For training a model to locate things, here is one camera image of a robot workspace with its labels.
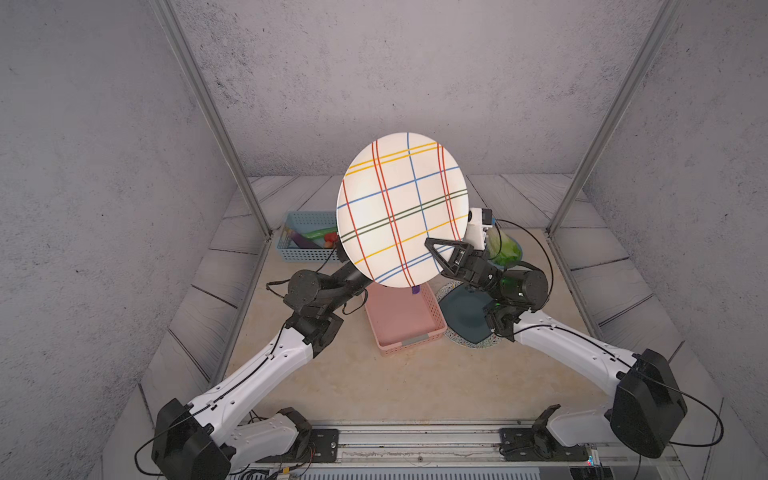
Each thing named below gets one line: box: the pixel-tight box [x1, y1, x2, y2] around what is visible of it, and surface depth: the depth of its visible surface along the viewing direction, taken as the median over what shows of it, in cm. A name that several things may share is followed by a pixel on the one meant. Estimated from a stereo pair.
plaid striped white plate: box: [336, 132, 469, 288], surface depth 50 cm
